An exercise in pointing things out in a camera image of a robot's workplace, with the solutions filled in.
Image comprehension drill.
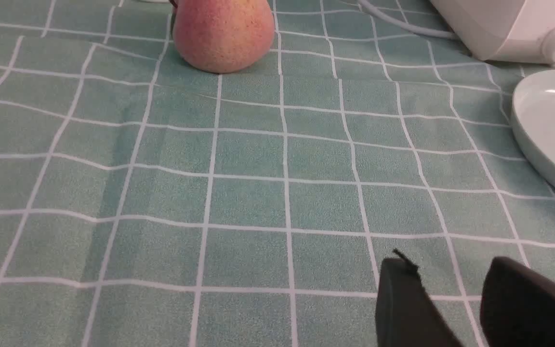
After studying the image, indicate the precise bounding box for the white toaster power cable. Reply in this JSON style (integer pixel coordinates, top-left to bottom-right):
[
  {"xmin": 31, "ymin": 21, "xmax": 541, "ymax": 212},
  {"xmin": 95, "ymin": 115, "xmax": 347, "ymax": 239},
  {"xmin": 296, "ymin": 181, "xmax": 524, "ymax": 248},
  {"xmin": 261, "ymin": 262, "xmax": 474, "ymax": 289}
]
[{"xmin": 357, "ymin": 0, "xmax": 461, "ymax": 40}]

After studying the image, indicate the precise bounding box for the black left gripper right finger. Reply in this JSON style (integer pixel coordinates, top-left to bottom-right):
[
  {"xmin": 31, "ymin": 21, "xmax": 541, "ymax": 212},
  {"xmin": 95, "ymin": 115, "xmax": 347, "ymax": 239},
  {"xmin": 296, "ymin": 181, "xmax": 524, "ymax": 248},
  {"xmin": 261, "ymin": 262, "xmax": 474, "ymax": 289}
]
[{"xmin": 480, "ymin": 256, "xmax": 555, "ymax": 347}]

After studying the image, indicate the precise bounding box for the white toaster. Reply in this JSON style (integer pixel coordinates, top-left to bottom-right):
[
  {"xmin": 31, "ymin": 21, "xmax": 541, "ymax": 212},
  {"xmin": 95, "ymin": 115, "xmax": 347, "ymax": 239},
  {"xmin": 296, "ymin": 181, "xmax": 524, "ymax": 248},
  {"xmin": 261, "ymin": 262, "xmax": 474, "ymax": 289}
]
[{"xmin": 432, "ymin": 0, "xmax": 555, "ymax": 64}]

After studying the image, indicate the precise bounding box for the green checkered tablecloth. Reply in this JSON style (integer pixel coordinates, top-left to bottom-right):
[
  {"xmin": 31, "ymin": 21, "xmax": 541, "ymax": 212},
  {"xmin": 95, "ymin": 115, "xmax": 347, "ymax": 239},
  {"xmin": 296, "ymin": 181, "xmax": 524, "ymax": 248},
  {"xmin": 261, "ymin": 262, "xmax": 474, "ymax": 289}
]
[{"xmin": 0, "ymin": 0, "xmax": 555, "ymax": 347}]

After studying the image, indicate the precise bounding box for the pink peach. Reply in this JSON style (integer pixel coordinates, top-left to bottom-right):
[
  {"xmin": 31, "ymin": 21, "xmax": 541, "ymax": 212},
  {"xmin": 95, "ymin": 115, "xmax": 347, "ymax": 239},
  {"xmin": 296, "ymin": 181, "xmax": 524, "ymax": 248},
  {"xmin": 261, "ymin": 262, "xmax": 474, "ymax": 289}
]
[{"xmin": 171, "ymin": 0, "xmax": 275, "ymax": 74}]

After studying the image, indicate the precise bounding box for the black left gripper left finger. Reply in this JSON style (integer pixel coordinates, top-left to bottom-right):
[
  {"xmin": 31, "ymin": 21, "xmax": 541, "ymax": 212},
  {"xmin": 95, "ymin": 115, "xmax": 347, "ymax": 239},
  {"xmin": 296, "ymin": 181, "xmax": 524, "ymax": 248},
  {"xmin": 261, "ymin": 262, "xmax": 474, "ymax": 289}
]
[{"xmin": 375, "ymin": 249, "xmax": 463, "ymax": 347}]

